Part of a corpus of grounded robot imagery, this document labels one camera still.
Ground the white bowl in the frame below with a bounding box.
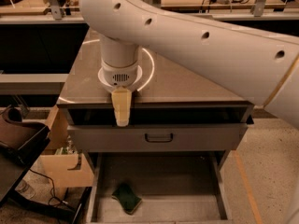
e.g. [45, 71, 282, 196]
[98, 65, 142, 92]

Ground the black cable on floor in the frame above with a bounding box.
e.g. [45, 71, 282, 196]
[29, 168, 78, 213]

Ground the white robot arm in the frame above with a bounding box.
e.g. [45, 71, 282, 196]
[79, 0, 299, 128]

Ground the cardboard box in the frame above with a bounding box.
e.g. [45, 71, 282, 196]
[39, 154, 94, 199]

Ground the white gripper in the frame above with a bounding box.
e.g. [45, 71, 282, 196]
[101, 61, 138, 127]

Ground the dark brown chair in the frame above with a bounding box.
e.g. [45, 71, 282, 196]
[0, 106, 50, 205]

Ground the closed grey drawer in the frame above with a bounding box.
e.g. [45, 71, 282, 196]
[68, 123, 248, 152]

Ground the open bottom drawer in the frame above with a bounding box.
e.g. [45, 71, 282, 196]
[84, 152, 234, 224]

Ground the grey drawer cabinet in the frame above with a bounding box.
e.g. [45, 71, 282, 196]
[56, 28, 262, 224]

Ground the green sponge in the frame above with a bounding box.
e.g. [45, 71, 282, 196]
[112, 183, 142, 215]

